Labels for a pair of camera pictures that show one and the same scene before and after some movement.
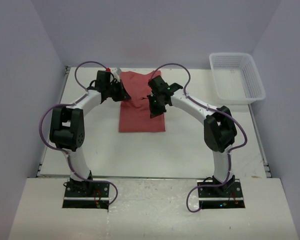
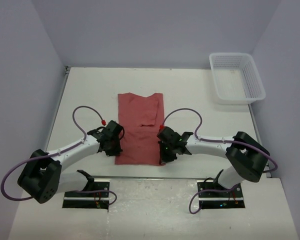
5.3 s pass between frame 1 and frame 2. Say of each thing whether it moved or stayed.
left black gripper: moved
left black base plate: stayed
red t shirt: moved
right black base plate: stayed
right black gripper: moved
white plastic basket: stayed
